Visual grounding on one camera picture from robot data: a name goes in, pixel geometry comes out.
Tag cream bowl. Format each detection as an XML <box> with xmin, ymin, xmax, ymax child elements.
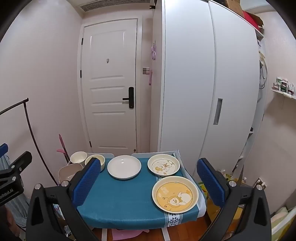
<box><xmin>84</xmin><ymin>154</ymin><xmax>106</xmax><ymax>172</ymax></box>

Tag hanging dark cables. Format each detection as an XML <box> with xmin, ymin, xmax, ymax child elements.
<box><xmin>257</xmin><ymin>39</ymin><xmax>269</xmax><ymax>90</ymax></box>

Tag pink mat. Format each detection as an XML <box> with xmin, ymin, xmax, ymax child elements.
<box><xmin>113</xmin><ymin>229</ymin><xmax>151</xmax><ymax>241</ymax></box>

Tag black cable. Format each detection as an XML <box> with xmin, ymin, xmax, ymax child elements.
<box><xmin>0</xmin><ymin>98</ymin><xmax>59</xmax><ymax>186</ymax></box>

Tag brown cardboard box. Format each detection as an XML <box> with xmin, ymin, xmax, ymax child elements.
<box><xmin>225</xmin><ymin>0</ymin><xmax>244</xmax><ymax>10</ymax></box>

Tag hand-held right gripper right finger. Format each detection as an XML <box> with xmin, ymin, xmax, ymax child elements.
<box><xmin>196</xmin><ymin>158</ymin><xmax>271</xmax><ymax>241</ymax></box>

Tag pink handled broom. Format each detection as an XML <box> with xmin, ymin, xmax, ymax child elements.
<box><xmin>58</xmin><ymin>134</ymin><xmax>70</xmax><ymax>164</ymax></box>

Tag row of small boxes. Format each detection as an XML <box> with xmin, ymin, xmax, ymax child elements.
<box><xmin>272</xmin><ymin>77</ymin><xmax>296</xmax><ymax>95</ymax></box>

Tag pale blue clothes pile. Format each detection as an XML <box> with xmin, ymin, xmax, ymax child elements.
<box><xmin>0</xmin><ymin>155</ymin><xmax>31</xmax><ymax>229</ymax></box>

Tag black door lock handle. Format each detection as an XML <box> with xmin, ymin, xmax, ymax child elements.
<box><xmin>122</xmin><ymin>87</ymin><xmax>134</xmax><ymax>108</ymax></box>

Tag yellow bear print plate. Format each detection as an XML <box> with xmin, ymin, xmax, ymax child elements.
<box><xmin>151</xmin><ymin>176</ymin><xmax>199</xmax><ymax>214</ymax></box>

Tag white air vent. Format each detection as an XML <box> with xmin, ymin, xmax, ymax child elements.
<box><xmin>80</xmin><ymin>0</ymin><xmax>152</xmax><ymax>12</ymax></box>

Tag plain white plate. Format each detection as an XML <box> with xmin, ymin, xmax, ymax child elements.
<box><xmin>107</xmin><ymin>155</ymin><xmax>142</xmax><ymax>180</ymax></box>

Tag white deep bowl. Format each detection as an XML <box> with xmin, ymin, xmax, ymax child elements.
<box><xmin>70</xmin><ymin>151</ymin><xmax>88</xmax><ymax>165</ymax></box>

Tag blue tablecloth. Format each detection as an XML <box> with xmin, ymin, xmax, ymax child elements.
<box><xmin>76</xmin><ymin>152</ymin><xmax>206</xmax><ymax>229</ymax></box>

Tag large beige bowl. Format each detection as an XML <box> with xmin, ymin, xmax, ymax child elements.
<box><xmin>58</xmin><ymin>163</ymin><xmax>84</xmax><ymax>186</ymax></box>

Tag white wardrobe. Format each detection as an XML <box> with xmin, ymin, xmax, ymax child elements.
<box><xmin>153</xmin><ymin>0</ymin><xmax>264</xmax><ymax>178</ymax></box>

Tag grey wardrobe handle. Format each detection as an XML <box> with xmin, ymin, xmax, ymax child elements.
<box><xmin>213</xmin><ymin>98</ymin><xmax>223</xmax><ymax>126</ymax></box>

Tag open cardboard box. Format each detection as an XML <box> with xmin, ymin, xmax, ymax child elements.
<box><xmin>251</xmin><ymin>14</ymin><xmax>264</xmax><ymax>30</ymax></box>

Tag pale green cushion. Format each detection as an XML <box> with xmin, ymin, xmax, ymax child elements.
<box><xmin>270</xmin><ymin>206</ymin><xmax>296</xmax><ymax>237</ymax></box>

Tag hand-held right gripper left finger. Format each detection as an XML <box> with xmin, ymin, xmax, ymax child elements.
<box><xmin>26</xmin><ymin>158</ymin><xmax>102</xmax><ymax>241</ymax></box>

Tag white wall shelf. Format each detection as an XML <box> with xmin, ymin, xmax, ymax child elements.
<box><xmin>271</xmin><ymin>89</ymin><xmax>296</xmax><ymax>100</ymax></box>

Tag white door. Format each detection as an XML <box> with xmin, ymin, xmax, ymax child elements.
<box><xmin>80</xmin><ymin>19</ymin><xmax>139</xmax><ymax>156</ymax></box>

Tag red box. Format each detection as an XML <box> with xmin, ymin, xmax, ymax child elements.
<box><xmin>242</xmin><ymin>10</ymin><xmax>258</xmax><ymax>29</ymax></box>

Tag white bear print plate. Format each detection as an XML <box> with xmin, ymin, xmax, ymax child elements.
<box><xmin>147</xmin><ymin>153</ymin><xmax>180</xmax><ymax>176</ymax></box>

